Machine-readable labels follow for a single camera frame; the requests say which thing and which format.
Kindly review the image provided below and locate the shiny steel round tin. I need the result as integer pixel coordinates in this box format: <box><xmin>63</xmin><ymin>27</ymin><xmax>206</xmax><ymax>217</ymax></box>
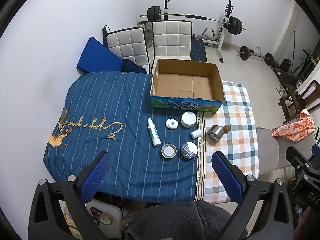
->
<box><xmin>207</xmin><ymin>125</ymin><xmax>224</xmax><ymax>142</ymax></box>

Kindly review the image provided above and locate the white round jar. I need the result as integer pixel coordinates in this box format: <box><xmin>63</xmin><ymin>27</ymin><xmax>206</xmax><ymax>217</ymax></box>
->
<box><xmin>181</xmin><ymin>111</ymin><xmax>197</xmax><ymax>128</ymax></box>

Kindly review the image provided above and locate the grey exercise handle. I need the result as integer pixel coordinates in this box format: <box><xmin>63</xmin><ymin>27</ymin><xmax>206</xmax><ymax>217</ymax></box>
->
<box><xmin>201</xmin><ymin>27</ymin><xmax>215</xmax><ymax>42</ymax></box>

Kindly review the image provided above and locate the tape roll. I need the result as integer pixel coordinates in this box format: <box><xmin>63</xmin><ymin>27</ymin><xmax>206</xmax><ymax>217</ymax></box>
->
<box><xmin>99</xmin><ymin>215</ymin><xmax>113</xmax><ymax>227</ymax></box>

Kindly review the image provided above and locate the white padded chair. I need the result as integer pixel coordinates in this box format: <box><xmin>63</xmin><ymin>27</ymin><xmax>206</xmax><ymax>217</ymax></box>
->
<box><xmin>151</xmin><ymin>20</ymin><xmax>193</xmax><ymax>73</ymax></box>
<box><xmin>106</xmin><ymin>27</ymin><xmax>150</xmax><ymax>68</ymax></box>

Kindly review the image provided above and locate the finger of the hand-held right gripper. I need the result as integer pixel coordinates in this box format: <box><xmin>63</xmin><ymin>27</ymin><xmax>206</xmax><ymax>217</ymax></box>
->
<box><xmin>285</xmin><ymin>145</ymin><xmax>316</xmax><ymax>180</ymax></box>
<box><xmin>311</xmin><ymin>143</ymin><xmax>320</xmax><ymax>162</ymax></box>

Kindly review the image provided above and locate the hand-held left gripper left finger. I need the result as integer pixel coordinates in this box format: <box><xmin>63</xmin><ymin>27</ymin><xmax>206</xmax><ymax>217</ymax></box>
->
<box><xmin>28</xmin><ymin>151</ymin><xmax>112</xmax><ymax>240</ymax></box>

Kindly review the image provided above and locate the dark wooden stool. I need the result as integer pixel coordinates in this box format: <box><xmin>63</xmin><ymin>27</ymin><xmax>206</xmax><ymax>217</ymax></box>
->
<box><xmin>277</xmin><ymin>80</ymin><xmax>320</xmax><ymax>124</ymax></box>

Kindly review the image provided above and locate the black purple pole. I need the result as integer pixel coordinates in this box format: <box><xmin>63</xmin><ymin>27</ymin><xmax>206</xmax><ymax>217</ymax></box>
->
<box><xmin>102</xmin><ymin>25</ymin><xmax>110</xmax><ymax>48</ymax></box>

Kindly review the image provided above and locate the orange patterned cloth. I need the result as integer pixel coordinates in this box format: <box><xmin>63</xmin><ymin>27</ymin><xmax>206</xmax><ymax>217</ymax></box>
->
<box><xmin>272</xmin><ymin>109</ymin><xmax>316</xmax><ymax>144</ymax></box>

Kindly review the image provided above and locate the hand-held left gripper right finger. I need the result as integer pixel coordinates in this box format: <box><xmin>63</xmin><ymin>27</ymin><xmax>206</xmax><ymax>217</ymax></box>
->
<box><xmin>211</xmin><ymin>151</ymin><xmax>295</xmax><ymax>240</ymax></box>

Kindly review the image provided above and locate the black exercise machine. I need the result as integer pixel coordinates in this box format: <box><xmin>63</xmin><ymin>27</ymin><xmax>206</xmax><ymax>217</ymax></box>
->
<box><xmin>271</xmin><ymin>50</ymin><xmax>315</xmax><ymax>85</ymax></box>

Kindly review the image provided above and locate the cardboard box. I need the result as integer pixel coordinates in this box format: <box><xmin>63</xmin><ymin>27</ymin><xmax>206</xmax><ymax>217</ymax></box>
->
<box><xmin>149</xmin><ymin>59</ymin><xmax>225</xmax><ymax>112</ymax></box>

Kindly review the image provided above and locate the person's right hand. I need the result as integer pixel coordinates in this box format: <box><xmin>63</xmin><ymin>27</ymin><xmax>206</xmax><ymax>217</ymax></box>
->
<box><xmin>295</xmin><ymin>205</ymin><xmax>320</xmax><ymax>240</ymax></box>

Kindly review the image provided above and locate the grey chair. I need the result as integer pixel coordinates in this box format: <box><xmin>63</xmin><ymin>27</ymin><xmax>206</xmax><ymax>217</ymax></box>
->
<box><xmin>256</xmin><ymin>127</ymin><xmax>288</xmax><ymax>174</ymax></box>

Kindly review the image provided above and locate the white plastic jug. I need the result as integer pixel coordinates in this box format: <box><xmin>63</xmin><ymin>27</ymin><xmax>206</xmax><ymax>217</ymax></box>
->
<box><xmin>85</xmin><ymin>199</ymin><xmax>123</xmax><ymax>233</ymax></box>

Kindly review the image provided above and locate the clear water jug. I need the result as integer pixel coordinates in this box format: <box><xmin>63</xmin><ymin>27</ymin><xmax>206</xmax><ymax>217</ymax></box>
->
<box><xmin>144</xmin><ymin>29</ymin><xmax>153</xmax><ymax>48</ymax></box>

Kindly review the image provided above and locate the small white rounded case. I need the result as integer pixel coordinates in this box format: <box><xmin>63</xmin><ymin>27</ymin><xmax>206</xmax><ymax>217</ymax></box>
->
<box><xmin>165</xmin><ymin>118</ymin><xmax>178</xmax><ymax>130</ymax></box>

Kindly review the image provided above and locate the black red rack post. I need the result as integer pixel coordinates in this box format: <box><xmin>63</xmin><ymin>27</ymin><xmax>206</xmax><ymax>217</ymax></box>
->
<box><xmin>162</xmin><ymin>0</ymin><xmax>172</xmax><ymax>20</ymax></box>

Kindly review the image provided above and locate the white barbell rack post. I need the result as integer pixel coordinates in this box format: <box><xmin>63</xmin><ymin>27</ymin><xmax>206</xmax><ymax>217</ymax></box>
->
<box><xmin>215</xmin><ymin>0</ymin><xmax>235</xmax><ymax>63</ymax></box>

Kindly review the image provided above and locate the blue striped blanket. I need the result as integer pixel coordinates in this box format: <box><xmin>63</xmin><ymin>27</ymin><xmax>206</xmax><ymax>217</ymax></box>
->
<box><xmin>43</xmin><ymin>71</ymin><xmax>208</xmax><ymax>203</ymax></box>

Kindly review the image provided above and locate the black blue weight bench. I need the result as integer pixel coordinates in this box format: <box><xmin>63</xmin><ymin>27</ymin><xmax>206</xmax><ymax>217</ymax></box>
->
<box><xmin>190</xmin><ymin>35</ymin><xmax>208</xmax><ymax>62</ymax></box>

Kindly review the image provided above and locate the blue foam mat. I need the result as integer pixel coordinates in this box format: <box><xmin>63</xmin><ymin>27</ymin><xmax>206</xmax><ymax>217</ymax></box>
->
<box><xmin>76</xmin><ymin>37</ymin><xmax>123</xmax><ymax>75</ymax></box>

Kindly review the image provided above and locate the black patterned round tin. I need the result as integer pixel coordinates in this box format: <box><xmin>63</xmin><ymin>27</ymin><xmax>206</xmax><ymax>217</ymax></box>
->
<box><xmin>179</xmin><ymin>142</ymin><xmax>198</xmax><ymax>160</ymax></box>

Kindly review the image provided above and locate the dark blue jacket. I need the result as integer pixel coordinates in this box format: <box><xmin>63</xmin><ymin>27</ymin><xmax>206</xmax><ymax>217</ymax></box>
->
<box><xmin>120</xmin><ymin>59</ymin><xmax>148</xmax><ymax>74</ymax></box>

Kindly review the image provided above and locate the long barbell with black plates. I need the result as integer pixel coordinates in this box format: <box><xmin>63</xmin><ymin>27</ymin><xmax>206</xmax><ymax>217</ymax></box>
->
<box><xmin>139</xmin><ymin>5</ymin><xmax>247</xmax><ymax>35</ymax></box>

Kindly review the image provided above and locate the short barbell with black plates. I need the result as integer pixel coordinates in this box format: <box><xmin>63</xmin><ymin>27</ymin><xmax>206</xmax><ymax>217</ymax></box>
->
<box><xmin>237</xmin><ymin>45</ymin><xmax>275</xmax><ymax>67</ymax></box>

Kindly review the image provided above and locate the round tin with white lid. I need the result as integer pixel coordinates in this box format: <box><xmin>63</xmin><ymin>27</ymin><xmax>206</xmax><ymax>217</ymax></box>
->
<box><xmin>161</xmin><ymin>144</ymin><xmax>177</xmax><ymax>159</ymax></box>

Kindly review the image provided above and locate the dark grey fleece garment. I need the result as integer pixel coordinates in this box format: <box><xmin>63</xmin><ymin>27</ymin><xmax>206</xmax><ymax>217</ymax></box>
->
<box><xmin>122</xmin><ymin>200</ymin><xmax>248</xmax><ymax>240</ymax></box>

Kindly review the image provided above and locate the orange blue plaid blanket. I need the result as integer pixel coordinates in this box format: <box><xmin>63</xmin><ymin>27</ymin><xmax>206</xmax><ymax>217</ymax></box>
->
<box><xmin>197</xmin><ymin>81</ymin><xmax>259</xmax><ymax>204</ymax></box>

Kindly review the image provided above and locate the white spray bottle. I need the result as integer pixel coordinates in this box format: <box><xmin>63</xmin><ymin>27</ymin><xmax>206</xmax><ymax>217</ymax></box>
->
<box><xmin>147</xmin><ymin>118</ymin><xmax>162</xmax><ymax>147</ymax></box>

